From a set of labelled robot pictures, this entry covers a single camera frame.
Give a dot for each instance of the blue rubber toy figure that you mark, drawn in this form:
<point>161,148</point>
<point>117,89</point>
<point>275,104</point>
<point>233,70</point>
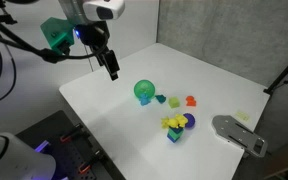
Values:
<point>145,99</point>

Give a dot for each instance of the orange rubber toy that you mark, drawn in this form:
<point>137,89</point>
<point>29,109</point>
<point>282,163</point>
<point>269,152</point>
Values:
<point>190,101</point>

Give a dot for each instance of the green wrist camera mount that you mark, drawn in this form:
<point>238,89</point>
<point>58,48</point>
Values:
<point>56,33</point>

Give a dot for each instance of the pale yellow small pad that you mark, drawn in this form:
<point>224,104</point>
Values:
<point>242,115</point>

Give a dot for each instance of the yellow rubber toy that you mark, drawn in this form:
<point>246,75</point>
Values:
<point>182,119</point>
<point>174,123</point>

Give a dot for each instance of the yellow spiky star toy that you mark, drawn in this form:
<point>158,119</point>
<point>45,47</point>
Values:
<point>165,122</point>

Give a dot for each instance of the green toy block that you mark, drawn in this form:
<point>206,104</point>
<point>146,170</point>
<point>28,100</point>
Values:
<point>176,132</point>

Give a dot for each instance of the purple bumpy disc toy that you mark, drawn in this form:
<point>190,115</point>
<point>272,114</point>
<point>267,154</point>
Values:
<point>190,121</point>

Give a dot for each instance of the black tripod pole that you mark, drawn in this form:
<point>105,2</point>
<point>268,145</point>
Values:
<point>284,74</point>

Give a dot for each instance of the light green toy cube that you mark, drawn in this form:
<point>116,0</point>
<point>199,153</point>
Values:
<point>174,102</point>

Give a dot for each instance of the black orange clamp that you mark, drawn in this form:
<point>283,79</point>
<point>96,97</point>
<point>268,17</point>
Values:
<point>90,161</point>
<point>71,133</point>

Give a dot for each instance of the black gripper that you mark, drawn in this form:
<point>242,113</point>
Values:
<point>92,33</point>

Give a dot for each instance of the brown wooden board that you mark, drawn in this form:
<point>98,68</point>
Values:
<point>285,163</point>

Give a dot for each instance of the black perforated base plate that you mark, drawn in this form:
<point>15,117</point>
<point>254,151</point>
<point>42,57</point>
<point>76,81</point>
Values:
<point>67,148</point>

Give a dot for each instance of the grey metal mounting plate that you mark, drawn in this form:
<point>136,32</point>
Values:
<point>239,135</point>

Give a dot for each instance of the large blue toy block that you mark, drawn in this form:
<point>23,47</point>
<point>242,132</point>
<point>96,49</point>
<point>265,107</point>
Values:
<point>173,138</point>

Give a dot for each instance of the green translucent plastic bowl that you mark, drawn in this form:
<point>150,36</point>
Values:
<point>144,88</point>

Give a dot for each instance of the black camera stand bar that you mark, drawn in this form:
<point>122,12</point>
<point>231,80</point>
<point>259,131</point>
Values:
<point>0,19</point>

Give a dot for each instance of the teal rubber toy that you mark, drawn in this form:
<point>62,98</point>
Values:
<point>160,98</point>

